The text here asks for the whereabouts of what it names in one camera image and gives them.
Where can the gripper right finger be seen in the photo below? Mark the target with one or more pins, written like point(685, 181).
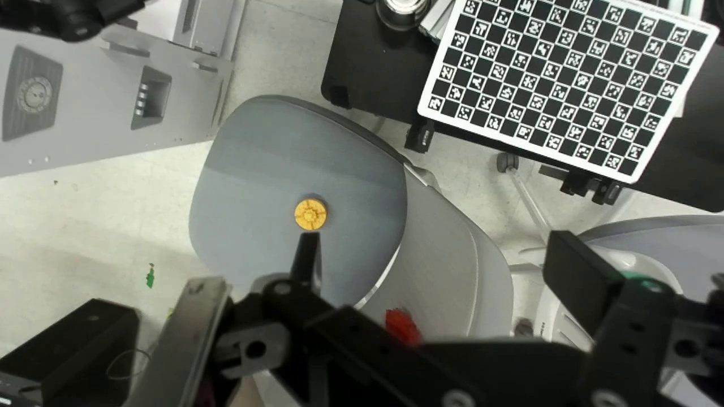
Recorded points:
point(580, 273)

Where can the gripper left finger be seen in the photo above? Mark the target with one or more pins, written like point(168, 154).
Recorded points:
point(177, 340)

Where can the green floor sticker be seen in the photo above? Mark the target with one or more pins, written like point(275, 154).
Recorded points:
point(149, 275)

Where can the black equipment box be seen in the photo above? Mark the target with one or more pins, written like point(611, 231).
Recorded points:
point(60, 354)

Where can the yellow round disc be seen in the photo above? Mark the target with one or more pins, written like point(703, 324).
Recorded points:
point(311, 213)

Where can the black white calibration checkerboard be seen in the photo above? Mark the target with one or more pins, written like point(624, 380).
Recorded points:
point(566, 82)

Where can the grey equipment cabinet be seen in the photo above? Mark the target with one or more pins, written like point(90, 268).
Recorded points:
point(90, 104)

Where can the round metal-rimmed black cap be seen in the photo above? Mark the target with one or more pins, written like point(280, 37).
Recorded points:
point(398, 13)

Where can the black rounded housing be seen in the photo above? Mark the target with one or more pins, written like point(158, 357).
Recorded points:
point(69, 17)

